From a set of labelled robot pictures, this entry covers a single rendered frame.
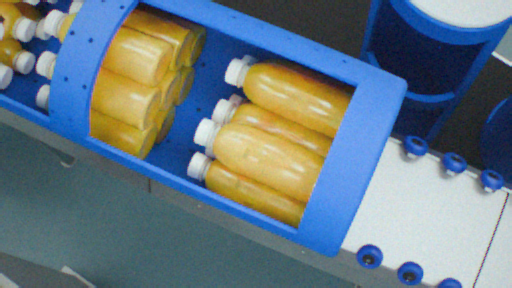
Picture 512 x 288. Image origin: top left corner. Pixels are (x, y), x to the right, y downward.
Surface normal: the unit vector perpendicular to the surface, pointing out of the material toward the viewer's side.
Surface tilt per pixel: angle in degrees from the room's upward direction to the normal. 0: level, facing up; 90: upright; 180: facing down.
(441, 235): 0
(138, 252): 0
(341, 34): 0
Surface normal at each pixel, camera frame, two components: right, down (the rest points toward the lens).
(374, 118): 0.04, -0.43
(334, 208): -0.31, 0.39
